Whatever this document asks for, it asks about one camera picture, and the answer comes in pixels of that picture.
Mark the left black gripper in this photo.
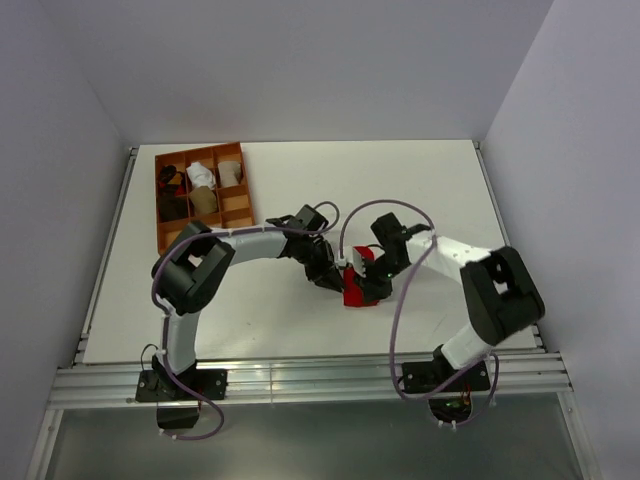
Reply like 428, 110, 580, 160
296, 238, 346, 293

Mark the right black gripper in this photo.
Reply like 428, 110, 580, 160
353, 253, 408, 305

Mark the red patterned sock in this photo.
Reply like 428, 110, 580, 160
342, 246, 379, 308

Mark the tan ribbed sock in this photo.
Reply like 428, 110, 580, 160
189, 188, 219, 215

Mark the dark brown striped sock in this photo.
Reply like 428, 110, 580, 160
157, 195, 189, 223

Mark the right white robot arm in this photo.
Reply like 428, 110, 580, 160
350, 213, 546, 390

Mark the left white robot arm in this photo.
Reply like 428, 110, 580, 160
151, 205, 344, 399

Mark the beige rolled sock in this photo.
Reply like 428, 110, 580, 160
218, 160, 242, 188

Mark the orange compartment tray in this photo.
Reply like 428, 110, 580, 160
155, 142, 255, 254

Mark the white rolled sock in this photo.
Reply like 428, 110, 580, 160
186, 161, 216, 190

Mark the black red rolled sock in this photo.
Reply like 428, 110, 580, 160
156, 165, 186, 197

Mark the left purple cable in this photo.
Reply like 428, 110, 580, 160
151, 200, 343, 442

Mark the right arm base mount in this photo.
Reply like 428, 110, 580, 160
397, 346, 499, 431

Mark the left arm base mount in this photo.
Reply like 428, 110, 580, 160
134, 354, 228, 435

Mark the aluminium front rail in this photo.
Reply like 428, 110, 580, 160
47, 351, 573, 410

